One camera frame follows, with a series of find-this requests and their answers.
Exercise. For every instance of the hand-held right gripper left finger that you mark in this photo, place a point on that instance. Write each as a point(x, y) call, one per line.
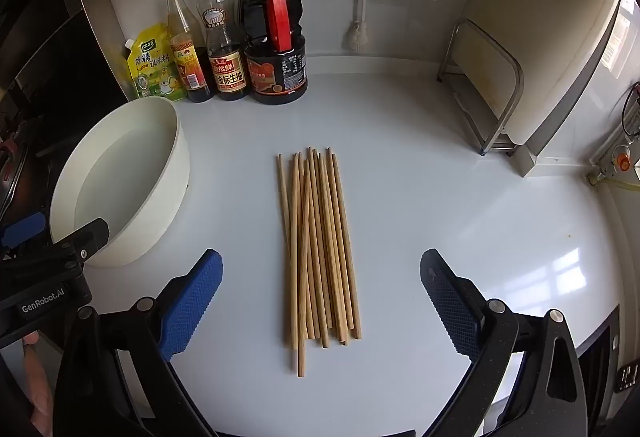
point(192, 302)

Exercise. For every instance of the person's left hand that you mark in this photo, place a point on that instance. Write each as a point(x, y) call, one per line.
point(37, 382)

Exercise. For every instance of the black stove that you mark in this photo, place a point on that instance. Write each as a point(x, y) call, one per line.
point(50, 92)

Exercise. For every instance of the tall soy sauce bottle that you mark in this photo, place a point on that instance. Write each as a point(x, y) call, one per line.
point(225, 67)

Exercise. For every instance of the pile of wooden chopsticks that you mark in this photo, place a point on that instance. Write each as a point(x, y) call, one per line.
point(320, 242)

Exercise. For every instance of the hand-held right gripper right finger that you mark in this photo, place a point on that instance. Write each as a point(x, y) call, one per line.
point(450, 307)

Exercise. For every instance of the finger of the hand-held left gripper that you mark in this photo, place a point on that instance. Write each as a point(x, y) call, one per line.
point(82, 239)
point(22, 224)

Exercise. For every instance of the white oval plate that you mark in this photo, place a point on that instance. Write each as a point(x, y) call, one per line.
point(125, 177)

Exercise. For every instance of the yellow seasoning pouch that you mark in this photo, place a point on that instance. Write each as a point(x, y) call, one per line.
point(152, 67)

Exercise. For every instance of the metal cutting board rack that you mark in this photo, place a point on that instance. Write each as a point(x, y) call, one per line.
point(487, 144)

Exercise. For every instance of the small vinegar bottle yellow cap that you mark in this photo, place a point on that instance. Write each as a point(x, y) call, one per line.
point(192, 67)

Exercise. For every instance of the window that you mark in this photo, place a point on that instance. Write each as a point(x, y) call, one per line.
point(625, 32)

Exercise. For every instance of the wall socket with orange button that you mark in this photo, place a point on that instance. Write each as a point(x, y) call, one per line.
point(620, 162)

